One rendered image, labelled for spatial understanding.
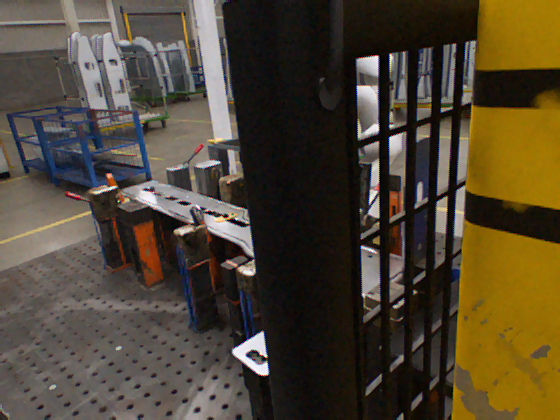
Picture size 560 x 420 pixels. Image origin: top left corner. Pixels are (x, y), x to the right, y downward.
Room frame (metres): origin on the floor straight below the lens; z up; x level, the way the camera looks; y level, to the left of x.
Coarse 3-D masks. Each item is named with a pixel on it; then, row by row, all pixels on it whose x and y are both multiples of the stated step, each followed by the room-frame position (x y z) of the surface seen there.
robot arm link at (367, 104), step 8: (360, 80) 1.31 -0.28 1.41; (360, 88) 1.42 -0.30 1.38; (368, 88) 1.43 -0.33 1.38; (360, 96) 1.40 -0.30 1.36; (368, 96) 1.41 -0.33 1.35; (376, 96) 1.44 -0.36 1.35; (360, 104) 1.40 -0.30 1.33; (368, 104) 1.41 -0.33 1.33; (376, 104) 1.44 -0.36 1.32; (360, 112) 1.42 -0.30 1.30; (368, 112) 1.42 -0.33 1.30; (376, 112) 1.45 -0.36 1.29; (360, 120) 1.45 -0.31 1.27; (368, 120) 1.45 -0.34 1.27; (368, 128) 1.49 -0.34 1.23; (360, 152) 1.58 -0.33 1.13
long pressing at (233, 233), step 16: (128, 192) 1.79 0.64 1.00; (144, 192) 1.76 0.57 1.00; (160, 192) 1.75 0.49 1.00; (176, 192) 1.72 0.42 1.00; (192, 192) 1.68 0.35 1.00; (160, 208) 1.54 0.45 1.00; (176, 208) 1.51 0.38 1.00; (208, 208) 1.48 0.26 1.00; (224, 208) 1.46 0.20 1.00; (240, 208) 1.43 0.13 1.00; (208, 224) 1.32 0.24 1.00; (224, 224) 1.30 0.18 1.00; (240, 240) 1.17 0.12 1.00; (368, 256) 0.98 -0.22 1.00; (400, 256) 0.96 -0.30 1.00; (368, 272) 0.90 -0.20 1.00; (400, 272) 0.89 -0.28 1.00; (368, 288) 0.83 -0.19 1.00
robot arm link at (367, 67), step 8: (376, 56) 1.27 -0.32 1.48; (360, 64) 1.24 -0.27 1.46; (368, 64) 1.25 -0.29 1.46; (376, 64) 1.26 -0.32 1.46; (392, 64) 1.29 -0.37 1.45; (360, 72) 1.26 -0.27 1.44; (368, 72) 1.26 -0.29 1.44; (376, 72) 1.26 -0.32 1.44; (392, 72) 1.30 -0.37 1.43; (368, 80) 1.30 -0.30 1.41; (376, 80) 1.29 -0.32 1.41
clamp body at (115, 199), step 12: (96, 192) 1.64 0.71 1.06; (108, 192) 1.67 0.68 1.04; (96, 204) 1.63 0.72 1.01; (108, 204) 1.66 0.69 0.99; (96, 216) 1.64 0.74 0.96; (108, 216) 1.65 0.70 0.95; (96, 228) 1.66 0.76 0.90; (108, 228) 1.66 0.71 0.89; (120, 228) 1.68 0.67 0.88; (108, 240) 1.65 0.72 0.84; (120, 240) 1.67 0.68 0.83; (108, 252) 1.63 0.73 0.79; (120, 252) 1.66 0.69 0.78; (108, 264) 1.66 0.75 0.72; (120, 264) 1.65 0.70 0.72
